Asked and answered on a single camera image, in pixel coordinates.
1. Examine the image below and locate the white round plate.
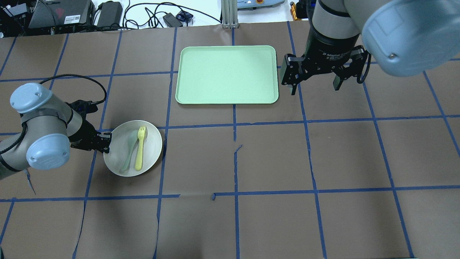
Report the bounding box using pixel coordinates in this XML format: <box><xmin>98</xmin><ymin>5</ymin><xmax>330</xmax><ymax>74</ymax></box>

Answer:
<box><xmin>103</xmin><ymin>120</ymin><xmax>163</xmax><ymax>177</ymax></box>

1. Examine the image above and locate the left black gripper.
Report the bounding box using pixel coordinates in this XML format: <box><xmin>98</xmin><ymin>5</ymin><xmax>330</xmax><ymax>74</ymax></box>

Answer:
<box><xmin>68</xmin><ymin>120</ymin><xmax>112</xmax><ymax>154</ymax></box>

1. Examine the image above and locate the teach pendant near tray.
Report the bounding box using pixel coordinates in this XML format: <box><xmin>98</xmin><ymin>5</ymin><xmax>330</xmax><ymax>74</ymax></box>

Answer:
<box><xmin>237</xmin><ymin>0</ymin><xmax>285</xmax><ymax>10</ymax></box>

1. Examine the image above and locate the black power brick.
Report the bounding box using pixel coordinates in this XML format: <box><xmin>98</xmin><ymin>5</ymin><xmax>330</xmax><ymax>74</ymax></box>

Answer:
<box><xmin>95</xmin><ymin>1</ymin><xmax>122</xmax><ymax>28</ymax></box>

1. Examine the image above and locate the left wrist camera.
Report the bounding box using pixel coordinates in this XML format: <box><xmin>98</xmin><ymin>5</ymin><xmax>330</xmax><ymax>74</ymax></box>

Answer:
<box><xmin>66</xmin><ymin>100</ymin><xmax>98</xmax><ymax>119</ymax></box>

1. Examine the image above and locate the gold metal cylinder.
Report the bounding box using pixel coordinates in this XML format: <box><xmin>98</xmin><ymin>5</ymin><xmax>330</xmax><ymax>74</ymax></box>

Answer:
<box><xmin>290</xmin><ymin>1</ymin><xmax>301</xmax><ymax>21</ymax></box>

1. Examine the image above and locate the yellow plastic fork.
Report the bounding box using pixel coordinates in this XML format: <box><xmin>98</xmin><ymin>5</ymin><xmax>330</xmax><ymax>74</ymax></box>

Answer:
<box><xmin>134</xmin><ymin>125</ymin><xmax>147</xmax><ymax>171</ymax></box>

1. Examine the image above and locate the pale green plastic spoon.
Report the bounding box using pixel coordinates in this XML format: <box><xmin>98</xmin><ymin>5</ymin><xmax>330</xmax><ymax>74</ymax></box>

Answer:
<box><xmin>120</xmin><ymin>131</ymin><xmax>138</xmax><ymax>173</ymax></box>

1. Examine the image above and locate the light green tray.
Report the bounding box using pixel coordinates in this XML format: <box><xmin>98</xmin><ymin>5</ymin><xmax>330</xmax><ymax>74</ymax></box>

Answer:
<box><xmin>175</xmin><ymin>45</ymin><xmax>279</xmax><ymax>105</ymax></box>

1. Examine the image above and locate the black computer box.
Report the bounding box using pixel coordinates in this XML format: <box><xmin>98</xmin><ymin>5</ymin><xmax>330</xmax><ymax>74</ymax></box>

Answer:
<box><xmin>28</xmin><ymin>0</ymin><xmax>95</xmax><ymax>29</ymax></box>

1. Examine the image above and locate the black power adapter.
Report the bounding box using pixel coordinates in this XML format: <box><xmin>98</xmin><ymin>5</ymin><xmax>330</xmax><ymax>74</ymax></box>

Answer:
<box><xmin>162</xmin><ymin>13</ymin><xmax>183</xmax><ymax>28</ymax></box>

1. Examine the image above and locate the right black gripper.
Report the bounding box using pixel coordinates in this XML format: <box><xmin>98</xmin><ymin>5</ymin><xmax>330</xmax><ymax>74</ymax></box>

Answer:
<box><xmin>281</xmin><ymin>26</ymin><xmax>370</xmax><ymax>96</ymax></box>

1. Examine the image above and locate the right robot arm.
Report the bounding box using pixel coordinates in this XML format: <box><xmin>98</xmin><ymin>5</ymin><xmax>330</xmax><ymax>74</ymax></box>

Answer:
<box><xmin>281</xmin><ymin>0</ymin><xmax>460</xmax><ymax>95</ymax></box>

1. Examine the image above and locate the aluminium frame post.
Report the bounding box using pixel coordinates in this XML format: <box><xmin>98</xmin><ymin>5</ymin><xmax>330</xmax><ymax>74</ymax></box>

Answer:
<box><xmin>220</xmin><ymin>0</ymin><xmax>239</xmax><ymax>28</ymax></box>

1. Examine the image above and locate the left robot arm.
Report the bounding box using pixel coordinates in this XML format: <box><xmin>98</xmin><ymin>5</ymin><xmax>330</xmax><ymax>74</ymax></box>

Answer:
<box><xmin>0</xmin><ymin>83</ymin><xmax>111</xmax><ymax>179</ymax></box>

